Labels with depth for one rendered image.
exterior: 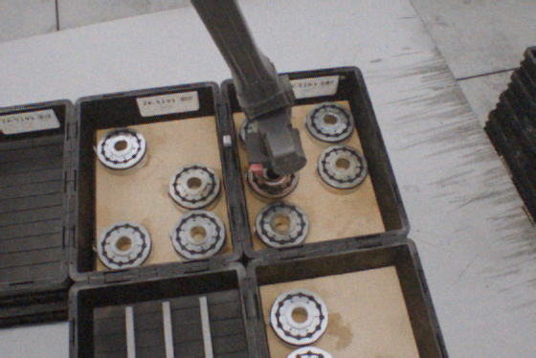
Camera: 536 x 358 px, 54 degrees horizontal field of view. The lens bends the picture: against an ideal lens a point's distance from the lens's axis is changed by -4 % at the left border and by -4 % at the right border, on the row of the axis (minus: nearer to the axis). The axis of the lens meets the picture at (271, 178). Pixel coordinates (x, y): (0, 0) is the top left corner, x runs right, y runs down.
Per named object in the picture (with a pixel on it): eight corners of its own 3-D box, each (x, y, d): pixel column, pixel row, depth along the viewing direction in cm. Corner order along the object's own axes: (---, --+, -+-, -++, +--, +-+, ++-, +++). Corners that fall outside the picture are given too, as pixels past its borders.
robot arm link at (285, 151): (285, 69, 86) (234, 88, 87) (306, 126, 80) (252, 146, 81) (301, 109, 96) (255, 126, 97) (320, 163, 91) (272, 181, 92)
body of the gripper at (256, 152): (303, 162, 101) (305, 139, 94) (248, 167, 100) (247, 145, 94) (298, 133, 104) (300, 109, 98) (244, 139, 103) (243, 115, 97)
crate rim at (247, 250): (219, 86, 114) (218, 79, 112) (357, 72, 117) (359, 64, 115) (244, 264, 95) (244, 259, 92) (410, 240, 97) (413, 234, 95)
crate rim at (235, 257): (77, 104, 111) (74, 97, 109) (219, 86, 114) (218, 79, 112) (73, 287, 92) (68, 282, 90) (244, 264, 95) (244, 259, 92)
